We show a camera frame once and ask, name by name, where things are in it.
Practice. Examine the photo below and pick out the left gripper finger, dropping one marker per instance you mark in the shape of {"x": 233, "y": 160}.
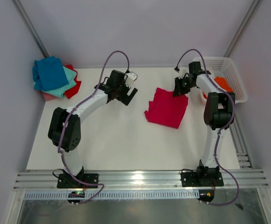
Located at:
{"x": 131, "y": 93}
{"x": 124, "y": 99}

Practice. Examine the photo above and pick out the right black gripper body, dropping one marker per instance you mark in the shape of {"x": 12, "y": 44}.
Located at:
{"x": 187, "y": 85}

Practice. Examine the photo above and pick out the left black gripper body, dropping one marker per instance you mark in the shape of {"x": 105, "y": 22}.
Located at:
{"x": 123, "y": 89}

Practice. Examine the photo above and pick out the magenta t shirt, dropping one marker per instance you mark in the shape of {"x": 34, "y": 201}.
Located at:
{"x": 165, "y": 109}

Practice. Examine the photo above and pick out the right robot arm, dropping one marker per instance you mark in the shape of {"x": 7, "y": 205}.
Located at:
{"x": 218, "y": 115}

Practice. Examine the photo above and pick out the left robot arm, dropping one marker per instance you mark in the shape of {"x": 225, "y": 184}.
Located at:
{"x": 65, "y": 126}

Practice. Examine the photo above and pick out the white plastic basket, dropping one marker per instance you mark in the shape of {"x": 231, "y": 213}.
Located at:
{"x": 225, "y": 67}

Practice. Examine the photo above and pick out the orange t shirt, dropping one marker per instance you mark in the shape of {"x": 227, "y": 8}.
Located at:
{"x": 223, "y": 84}

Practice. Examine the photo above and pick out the red folded t shirt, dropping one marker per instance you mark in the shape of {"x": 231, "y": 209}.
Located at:
{"x": 74, "y": 90}

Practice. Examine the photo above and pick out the pink folded t shirt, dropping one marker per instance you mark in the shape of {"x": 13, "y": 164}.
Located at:
{"x": 47, "y": 96}

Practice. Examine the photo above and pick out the blue folded t shirt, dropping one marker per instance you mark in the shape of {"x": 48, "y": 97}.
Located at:
{"x": 48, "y": 74}

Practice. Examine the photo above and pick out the left black controller board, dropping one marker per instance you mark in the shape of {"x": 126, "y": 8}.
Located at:
{"x": 75, "y": 197}

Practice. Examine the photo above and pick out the black controller board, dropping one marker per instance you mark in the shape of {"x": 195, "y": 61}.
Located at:
{"x": 206, "y": 196}
{"x": 75, "y": 197}

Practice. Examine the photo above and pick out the right black controller board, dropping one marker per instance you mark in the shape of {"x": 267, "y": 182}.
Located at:
{"x": 206, "y": 196}

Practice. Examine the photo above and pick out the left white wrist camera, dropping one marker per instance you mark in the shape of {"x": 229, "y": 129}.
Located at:
{"x": 131, "y": 78}

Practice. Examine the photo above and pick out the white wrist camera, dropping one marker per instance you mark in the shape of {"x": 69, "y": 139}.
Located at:
{"x": 181, "y": 71}
{"x": 131, "y": 78}

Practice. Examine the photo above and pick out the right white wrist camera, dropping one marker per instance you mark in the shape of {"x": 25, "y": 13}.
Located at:
{"x": 181, "y": 71}

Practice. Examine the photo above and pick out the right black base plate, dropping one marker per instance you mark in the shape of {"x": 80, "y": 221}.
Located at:
{"x": 191, "y": 179}

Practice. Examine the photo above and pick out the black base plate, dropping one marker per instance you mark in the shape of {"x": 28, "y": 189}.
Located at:
{"x": 65, "y": 181}
{"x": 191, "y": 179}

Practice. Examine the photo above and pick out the slotted grey cable duct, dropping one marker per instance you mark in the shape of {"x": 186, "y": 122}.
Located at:
{"x": 116, "y": 194}

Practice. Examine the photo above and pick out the right side aluminium rail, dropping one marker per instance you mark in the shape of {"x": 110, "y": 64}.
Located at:
{"x": 240, "y": 145}

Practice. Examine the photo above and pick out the aluminium rail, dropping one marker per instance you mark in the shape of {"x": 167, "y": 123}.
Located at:
{"x": 134, "y": 180}
{"x": 240, "y": 145}

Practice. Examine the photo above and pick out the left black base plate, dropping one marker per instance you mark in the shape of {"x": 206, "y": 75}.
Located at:
{"x": 65, "y": 181}

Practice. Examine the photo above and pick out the right corner aluminium post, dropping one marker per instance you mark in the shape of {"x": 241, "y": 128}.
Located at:
{"x": 253, "y": 8}

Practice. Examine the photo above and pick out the corner aluminium post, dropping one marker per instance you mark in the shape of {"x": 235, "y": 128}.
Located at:
{"x": 253, "y": 8}
{"x": 31, "y": 28}

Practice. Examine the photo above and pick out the aluminium front rail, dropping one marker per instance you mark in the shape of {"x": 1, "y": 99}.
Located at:
{"x": 134, "y": 180}

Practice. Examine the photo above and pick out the left corner aluminium post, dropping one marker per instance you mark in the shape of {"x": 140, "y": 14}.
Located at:
{"x": 31, "y": 28}

